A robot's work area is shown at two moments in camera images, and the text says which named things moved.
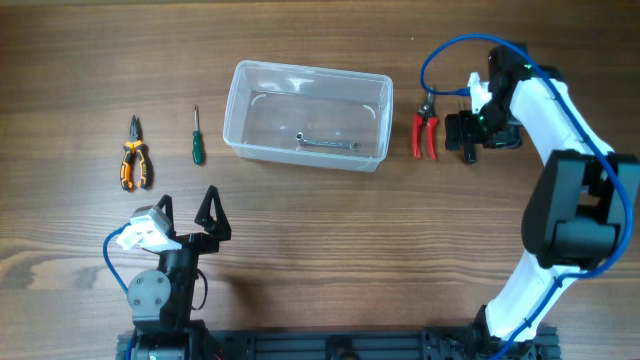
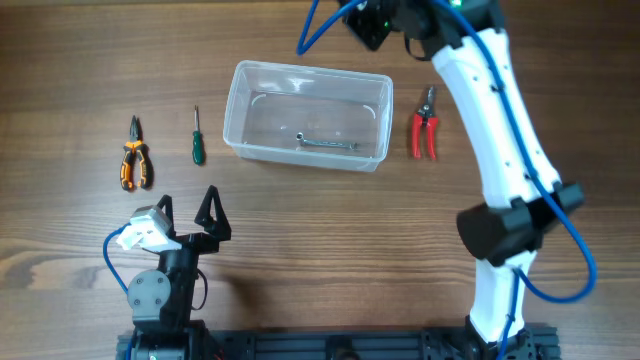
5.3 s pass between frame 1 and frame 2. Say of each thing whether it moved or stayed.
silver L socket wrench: stayed
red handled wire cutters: stayed
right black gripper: moved
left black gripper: stayed
